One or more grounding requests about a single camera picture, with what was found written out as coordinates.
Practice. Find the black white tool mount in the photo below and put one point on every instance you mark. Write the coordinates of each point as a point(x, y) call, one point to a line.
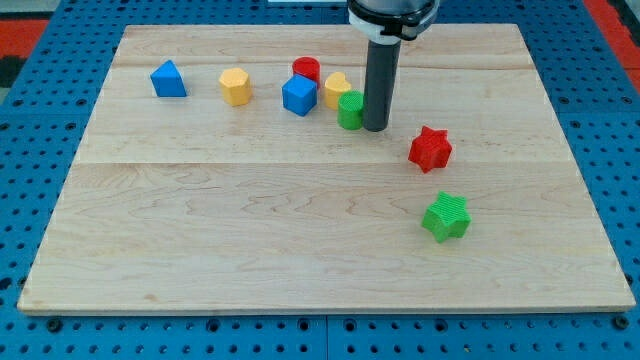
point(388, 22)

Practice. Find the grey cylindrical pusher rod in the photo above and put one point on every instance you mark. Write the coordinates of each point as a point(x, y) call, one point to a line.
point(380, 78)

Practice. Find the red star block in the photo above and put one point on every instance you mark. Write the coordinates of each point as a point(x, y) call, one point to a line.
point(431, 149)

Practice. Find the green star block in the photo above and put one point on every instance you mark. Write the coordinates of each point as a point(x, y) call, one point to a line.
point(447, 217)

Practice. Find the yellow heart block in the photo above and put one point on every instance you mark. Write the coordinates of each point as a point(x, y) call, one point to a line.
point(336, 84)

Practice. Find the green cylinder block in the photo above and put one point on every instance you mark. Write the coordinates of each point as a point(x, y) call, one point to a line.
point(350, 109)

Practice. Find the red cylinder block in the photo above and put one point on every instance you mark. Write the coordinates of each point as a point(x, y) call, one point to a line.
point(308, 67)

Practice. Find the blue cube block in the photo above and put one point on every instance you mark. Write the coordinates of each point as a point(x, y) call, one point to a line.
point(299, 95)

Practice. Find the yellow hexagon block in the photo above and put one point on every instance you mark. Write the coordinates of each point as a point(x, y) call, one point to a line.
point(235, 86)

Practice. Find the wooden board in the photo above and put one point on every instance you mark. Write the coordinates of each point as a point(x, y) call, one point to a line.
point(190, 206)

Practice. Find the blue triangle block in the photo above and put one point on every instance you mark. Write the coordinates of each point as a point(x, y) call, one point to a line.
point(167, 81)

